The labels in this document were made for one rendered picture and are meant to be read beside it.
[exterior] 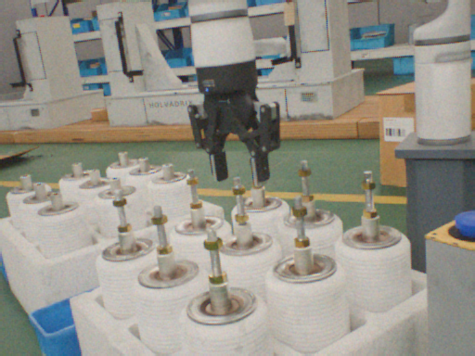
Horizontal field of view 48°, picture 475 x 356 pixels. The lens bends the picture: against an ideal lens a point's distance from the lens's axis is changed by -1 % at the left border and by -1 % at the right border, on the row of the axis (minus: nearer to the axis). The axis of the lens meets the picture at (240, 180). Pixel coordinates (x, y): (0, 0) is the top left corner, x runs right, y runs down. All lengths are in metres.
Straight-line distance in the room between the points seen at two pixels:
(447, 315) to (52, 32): 3.51
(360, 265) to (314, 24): 2.07
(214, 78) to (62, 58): 3.28
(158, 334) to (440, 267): 0.33
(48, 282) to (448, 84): 0.76
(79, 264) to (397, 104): 1.09
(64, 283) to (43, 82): 2.89
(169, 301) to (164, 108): 2.50
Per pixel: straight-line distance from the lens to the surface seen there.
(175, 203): 1.10
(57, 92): 3.82
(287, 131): 2.64
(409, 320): 0.68
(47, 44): 3.81
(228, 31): 0.63
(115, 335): 0.71
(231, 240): 0.74
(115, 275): 0.74
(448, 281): 0.55
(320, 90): 2.62
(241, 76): 0.63
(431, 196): 0.99
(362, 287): 0.69
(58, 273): 1.00
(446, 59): 0.96
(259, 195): 0.86
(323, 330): 0.62
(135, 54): 3.32
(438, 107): 0.96
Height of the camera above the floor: 0.52
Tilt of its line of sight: 15 degrees down
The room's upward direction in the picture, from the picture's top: 7 degrees counter-clockwise
